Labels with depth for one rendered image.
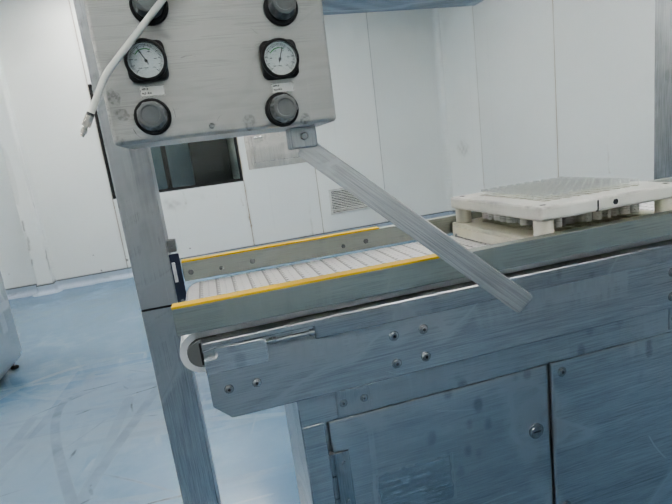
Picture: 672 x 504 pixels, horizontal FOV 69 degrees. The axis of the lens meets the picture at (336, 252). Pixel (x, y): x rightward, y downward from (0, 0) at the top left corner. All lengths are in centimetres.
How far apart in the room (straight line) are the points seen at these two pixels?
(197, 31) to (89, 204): 525
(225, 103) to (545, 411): 64
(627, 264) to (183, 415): 74
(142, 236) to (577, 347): 69
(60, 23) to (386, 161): 370
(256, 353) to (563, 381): 49
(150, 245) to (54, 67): 506
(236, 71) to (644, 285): 62
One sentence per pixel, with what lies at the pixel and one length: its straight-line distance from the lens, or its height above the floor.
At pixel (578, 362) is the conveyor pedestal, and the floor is 70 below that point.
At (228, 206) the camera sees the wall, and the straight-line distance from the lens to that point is 569.
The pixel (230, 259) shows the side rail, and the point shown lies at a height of 91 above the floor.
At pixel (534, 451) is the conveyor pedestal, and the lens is 88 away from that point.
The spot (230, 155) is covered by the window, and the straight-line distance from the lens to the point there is 568.
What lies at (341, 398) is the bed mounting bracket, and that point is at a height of 74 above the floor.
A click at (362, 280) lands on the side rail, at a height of 91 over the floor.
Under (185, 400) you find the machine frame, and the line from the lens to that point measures 92.
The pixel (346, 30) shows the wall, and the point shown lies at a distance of 617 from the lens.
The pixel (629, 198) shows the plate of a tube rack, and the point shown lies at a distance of 81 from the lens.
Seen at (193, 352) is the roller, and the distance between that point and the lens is 59.
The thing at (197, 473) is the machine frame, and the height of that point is 53.
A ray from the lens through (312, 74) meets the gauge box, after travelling 53.
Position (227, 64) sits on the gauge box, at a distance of 52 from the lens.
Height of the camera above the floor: 106
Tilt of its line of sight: 12 degrees down
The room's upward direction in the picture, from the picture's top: 7 degrees counter-clockwise
